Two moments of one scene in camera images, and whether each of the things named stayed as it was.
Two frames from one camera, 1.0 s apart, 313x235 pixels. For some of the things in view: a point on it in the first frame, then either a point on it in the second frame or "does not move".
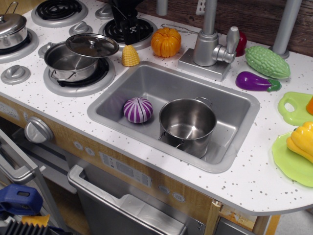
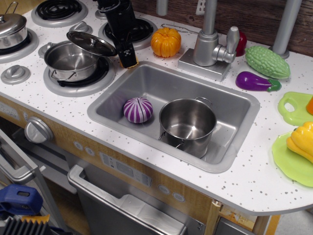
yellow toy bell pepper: x=301 y=140 does not move
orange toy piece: x=309 y=106 does not move
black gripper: x=125 y=16 → x=122 y=22
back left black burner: x=57 y=13 does not move
